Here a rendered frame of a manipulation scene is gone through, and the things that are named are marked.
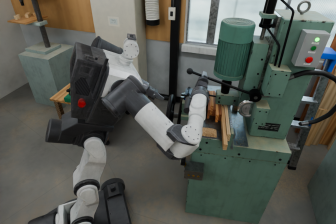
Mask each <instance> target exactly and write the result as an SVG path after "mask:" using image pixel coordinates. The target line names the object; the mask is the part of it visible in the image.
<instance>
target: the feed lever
mask: <svg viewBox="0 0 336 224"><path fill-rule="evenodd" d="M186 72H187V73H188V74H189V75H191V74H195V75H197V76H200V77H201V76H202V74H200V73H198V72H195V71H193V69H192V68H188V69H187V70H186ZM208 80H211V81H213V82H216V83H219V84H222V85H224V86H227V87H230V88H232V89H235V90H238V91H240V92H243V93H246V94H248V95H249V98H250V100H251V101H252V102H259V101H260V100H261V98H262V97H269V96H264V94H261V93H260V91H259V90H258V89H256V88H254V89H251V90H250V91H246V90H243V89H241V88H238V87H235V86H232V85H230V84H227V83H224V82H222V81H219V80H216V79H214V78H211V77H208Z"/></svg>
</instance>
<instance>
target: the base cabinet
mask: <svg viewBox="0 0 336 224"><path fill-rule="evenodd" d="M189 161H192V162H199V163H204V168H203V178H202V180H195V179H188V180H187V192H186V204H185V212H186V213H192V214H198V215H204V216H211V217H217V218H223V219H229V220H235V221H241V222H247V223H253V224H258V223H259V221H260V219H261V217H262V215H263V213H264V211H265V209H266V207H267V205H268V203H269V200H270V198H271V196H272V194H273V192H274V190H275V188H276V186H277V184H278V182H279V180H280V178H281V175H282V173H283V171H284V169H285V167H286V165H287V163H281V162H273V161H265V160H258V159H250V158H242V157H235V156H227V155H219V154H212V153H204V152H196V151H194V152H193V153H191V154H190V160H189Z"/></svg>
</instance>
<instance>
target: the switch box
mask: <svg viewBox="0 0 336 224"><path fill-rule="evenodd" d="M330 36H331V34H329V33H328V32H327V31H325V30H312V29H302V31H301V34H300V36H299V39H298V42H297V45H296V48H295V50H294V53H293V56H292V59H291V62H292V63H293V65H294V66H298V67H311V68H316V67H317V66H318V63H319V61H320V59H321V56H322V54H323V52H324V50H325V47H326V45H327V43H328V40H329V38H330ZM316 37H319V41H315V38H316ZM312 42H316V43H319V44H312ZM312 46H316V50H313V51H312V50H311V47H312ZM309 51H312V52H315V53H308V52H309ZM308 57H312V58H313V61H312V62H310V65H306V64H304V63H307V62H306V58H308Z"/></svg>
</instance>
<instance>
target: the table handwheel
mask: <svg viewBox="0 0 336 224"><path fill-rule="evenodd" d="M174 110H175V96H174V95H173V94H171V95H170V96H169V99H168V103H167V109H166V117H167V118H168V119H169V120H170V121H171V122H172V123H173V119H174V118H177V119H178V114H179V113H174Z"/></svg>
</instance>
